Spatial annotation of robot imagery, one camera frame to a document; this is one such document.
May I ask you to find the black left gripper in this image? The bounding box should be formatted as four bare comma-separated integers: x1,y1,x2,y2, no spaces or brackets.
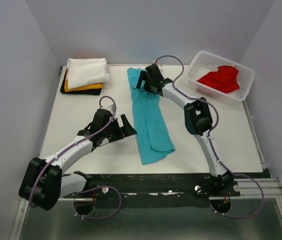
102,114,137,143

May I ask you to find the cyan t shirt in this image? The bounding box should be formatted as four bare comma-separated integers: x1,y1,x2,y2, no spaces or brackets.
127,67,175,165

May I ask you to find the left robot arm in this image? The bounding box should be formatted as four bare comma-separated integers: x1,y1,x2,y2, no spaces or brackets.
18,108,137,211

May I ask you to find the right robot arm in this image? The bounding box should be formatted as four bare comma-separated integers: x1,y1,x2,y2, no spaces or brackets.
136,63,234,196

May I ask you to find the folded yellow t shirt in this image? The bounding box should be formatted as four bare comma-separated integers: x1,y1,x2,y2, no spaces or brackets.
61,70,104,93

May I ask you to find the folded black t shirt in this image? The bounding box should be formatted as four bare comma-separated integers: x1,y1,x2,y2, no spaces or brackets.
59,77,102,96

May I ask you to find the folded white t shirt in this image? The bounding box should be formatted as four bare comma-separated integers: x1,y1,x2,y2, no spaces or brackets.
66,58,109,89

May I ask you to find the white plastic basket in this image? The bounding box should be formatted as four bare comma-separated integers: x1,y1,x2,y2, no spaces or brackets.
185,51,255,105

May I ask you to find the red t shirt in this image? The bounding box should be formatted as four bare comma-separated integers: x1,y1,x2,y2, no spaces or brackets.
197,65,240,94

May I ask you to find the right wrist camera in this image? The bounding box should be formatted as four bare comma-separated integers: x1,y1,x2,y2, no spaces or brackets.
156,63,164,72

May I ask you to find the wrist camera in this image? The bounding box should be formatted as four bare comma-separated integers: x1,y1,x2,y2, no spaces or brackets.
106,104,116,114
156,63,164,72

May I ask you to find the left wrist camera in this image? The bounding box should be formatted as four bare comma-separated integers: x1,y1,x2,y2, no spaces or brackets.
106,104,116,114

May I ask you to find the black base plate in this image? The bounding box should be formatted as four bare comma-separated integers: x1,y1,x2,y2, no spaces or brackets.
30,172,256,210

